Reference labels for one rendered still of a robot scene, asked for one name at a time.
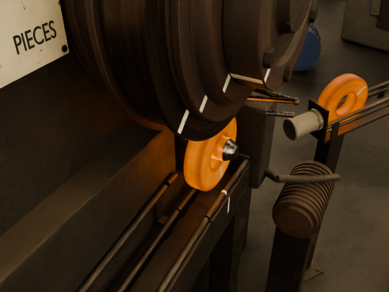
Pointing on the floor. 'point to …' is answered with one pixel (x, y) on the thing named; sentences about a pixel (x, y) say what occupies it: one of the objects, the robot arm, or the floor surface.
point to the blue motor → (309, 50)
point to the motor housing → (297, 226)
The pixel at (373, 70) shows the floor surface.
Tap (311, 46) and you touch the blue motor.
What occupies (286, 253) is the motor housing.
